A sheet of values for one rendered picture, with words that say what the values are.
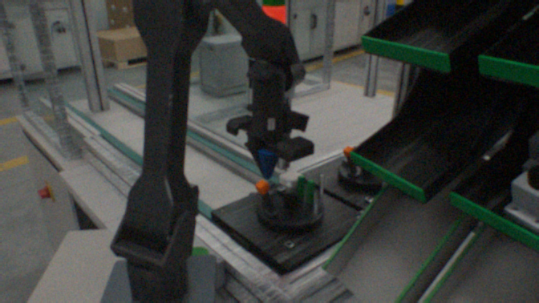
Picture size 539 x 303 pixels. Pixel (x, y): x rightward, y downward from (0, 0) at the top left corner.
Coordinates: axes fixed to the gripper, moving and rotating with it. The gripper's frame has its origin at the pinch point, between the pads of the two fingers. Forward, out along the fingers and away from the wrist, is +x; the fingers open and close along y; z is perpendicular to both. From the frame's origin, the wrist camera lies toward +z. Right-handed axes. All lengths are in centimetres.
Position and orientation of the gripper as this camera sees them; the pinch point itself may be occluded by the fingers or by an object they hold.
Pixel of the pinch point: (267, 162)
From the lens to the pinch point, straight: 79.3
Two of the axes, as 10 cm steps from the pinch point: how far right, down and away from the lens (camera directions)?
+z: 7.6, -2.6, 5.9
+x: -0.1, 9.1, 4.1
